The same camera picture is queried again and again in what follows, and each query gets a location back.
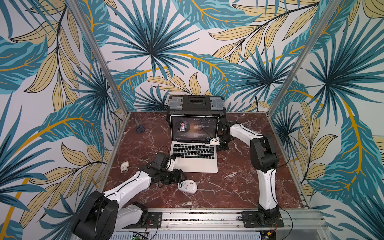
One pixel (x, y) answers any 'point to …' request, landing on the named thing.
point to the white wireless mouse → (187, 186)
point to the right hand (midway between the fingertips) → (219, 145)
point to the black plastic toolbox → (196, 105)
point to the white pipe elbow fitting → (124, 167)
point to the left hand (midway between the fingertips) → (181, 181)
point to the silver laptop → (189, 134)
